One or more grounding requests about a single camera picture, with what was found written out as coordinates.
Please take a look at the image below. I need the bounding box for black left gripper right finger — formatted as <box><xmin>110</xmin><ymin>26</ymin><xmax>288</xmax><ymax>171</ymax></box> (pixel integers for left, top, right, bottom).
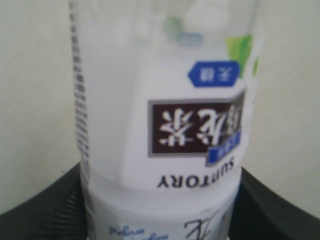
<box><xmin>228</xmin><ymin>168</ymin><xmax>320</xmax><ymax>240</ymax></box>

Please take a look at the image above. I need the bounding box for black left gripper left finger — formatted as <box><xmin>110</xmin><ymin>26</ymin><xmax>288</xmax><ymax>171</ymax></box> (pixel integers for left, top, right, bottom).
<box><xmin>0</xmin><ymin>164</ymin><xmax>88</xmax><ymax>240</ymax></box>

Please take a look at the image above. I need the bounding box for Suntory oolong tea bottle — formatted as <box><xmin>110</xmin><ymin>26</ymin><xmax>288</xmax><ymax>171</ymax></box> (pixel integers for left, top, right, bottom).
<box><xmin>69</xmin><ymin>0</ymin><xmax>264</xmax><ymax>240</ymax></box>

